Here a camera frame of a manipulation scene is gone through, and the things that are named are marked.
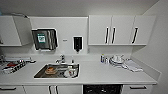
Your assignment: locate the blue dish soap bottle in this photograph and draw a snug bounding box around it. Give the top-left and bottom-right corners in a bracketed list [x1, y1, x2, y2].
[100, 54, 106, 65]

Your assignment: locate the small white bottle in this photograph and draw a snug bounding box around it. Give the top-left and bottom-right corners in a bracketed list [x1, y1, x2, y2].
[104, 56, 110, 65]

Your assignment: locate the chrome sink faucet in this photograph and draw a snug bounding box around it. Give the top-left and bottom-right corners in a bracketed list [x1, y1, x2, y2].
[54, 54, 67, 65]

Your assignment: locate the white cup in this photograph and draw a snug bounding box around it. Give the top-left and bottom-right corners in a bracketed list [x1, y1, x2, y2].
[63, 66, 76, 78]

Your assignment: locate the stack of white plates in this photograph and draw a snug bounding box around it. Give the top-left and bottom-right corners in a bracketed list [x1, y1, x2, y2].
[109, 54, 127, 68]

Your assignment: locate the brown bowl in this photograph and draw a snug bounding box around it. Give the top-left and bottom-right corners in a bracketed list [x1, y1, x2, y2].
[44, 66, 58, 75]

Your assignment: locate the dark paper towel dispenser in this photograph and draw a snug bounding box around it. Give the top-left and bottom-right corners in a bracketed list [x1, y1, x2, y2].
[31, 28, 59, 52]

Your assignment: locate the steel kitchen sink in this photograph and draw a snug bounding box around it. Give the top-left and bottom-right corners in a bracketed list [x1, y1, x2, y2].
[33, 63, 81, 80]

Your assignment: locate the white drawer cabinet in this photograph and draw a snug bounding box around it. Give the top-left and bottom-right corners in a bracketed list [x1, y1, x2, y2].
[0, 85, 26, 94]
[121, 84, 154, 94]

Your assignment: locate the black wall soap dispenser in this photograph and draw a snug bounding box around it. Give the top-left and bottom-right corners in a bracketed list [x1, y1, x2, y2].
[72, 35, 84, 54]

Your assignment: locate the white wall outlet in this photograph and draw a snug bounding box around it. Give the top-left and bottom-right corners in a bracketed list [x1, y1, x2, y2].
[62, 38, 69, 43]

